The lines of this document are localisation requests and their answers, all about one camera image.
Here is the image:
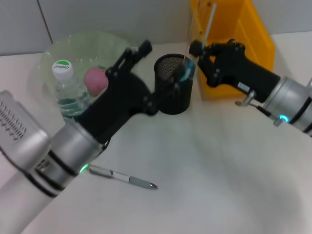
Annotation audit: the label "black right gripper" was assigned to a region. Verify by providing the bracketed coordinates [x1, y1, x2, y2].
[189, 39, 281, 103]

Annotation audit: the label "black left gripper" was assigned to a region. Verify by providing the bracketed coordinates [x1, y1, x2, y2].
[77, 40, 186, 156]

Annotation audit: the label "blue teal scissors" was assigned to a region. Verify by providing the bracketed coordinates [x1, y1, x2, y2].
[179, 60, 195, 82]

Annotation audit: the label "clear plastic ruler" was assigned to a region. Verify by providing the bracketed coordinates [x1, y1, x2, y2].
[184, 0, 217, 66]

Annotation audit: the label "pink toy peach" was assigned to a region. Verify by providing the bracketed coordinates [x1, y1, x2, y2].
[84, 67, 109, 96]

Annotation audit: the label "clear green-label water bottle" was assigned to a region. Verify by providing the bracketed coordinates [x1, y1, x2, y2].
[52, 59, 92, 122]

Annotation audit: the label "white grey ballpoint pen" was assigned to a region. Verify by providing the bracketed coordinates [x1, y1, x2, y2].
[89, 164, 159, 190]

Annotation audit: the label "black mesh pen holder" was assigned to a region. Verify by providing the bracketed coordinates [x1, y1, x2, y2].
[154, 54, 195, 115]

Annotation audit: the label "translucent green fruit bowl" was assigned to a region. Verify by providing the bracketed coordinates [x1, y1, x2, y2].
[39, 30, 134, 117]

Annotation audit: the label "yellow plastic bin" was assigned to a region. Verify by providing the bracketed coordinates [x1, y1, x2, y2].
[190, 0, 276, 100]

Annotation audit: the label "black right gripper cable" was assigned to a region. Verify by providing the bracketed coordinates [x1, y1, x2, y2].
[235, 90, 278, 122]

